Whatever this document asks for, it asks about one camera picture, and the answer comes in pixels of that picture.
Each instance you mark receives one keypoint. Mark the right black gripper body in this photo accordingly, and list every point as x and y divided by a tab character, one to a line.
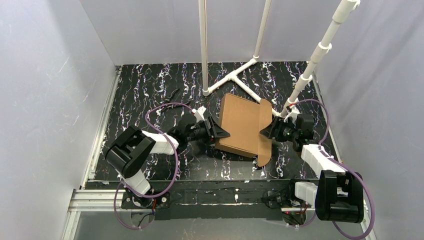
278	129

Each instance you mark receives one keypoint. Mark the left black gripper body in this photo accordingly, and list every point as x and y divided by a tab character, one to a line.
211	131

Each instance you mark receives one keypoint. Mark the brown cardboard box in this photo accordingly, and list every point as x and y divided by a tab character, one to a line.
243	120

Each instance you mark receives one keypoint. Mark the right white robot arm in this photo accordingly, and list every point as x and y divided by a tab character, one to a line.
338	194

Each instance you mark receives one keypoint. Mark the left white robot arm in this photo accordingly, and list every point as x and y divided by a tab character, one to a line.
130	150

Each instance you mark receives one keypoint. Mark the black pliers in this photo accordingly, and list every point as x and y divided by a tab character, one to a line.
169	98

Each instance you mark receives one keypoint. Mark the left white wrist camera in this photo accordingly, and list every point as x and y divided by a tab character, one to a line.
199	114

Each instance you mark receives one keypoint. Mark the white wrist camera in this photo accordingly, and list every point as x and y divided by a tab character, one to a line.
199	114
292	113

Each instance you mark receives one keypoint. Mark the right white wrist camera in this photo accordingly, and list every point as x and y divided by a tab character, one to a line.
292	113

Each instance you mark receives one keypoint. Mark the aluminium table frame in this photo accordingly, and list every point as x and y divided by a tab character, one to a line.
187	199

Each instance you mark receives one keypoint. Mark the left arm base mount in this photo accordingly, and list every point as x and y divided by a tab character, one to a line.
149	200

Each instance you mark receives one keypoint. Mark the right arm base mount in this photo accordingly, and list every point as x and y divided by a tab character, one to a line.
285	198

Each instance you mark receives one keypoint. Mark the white PVC pipe frame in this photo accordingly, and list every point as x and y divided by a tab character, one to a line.
272	31

